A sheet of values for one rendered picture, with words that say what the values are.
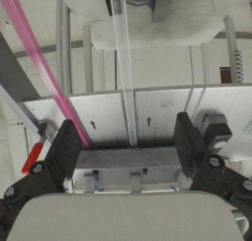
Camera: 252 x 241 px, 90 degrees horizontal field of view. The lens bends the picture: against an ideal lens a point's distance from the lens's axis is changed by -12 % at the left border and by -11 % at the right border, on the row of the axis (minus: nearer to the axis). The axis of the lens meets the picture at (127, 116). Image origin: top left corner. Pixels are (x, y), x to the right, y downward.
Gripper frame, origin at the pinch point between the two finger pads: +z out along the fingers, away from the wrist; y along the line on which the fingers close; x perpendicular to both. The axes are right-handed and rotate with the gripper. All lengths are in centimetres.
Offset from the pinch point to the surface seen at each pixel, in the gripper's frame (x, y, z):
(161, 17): 5, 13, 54
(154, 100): -4.5, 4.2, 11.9
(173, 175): -25.8, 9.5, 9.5
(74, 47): -30, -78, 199
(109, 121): -9.1, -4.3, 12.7
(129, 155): -18.4, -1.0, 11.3
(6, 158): -66, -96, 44
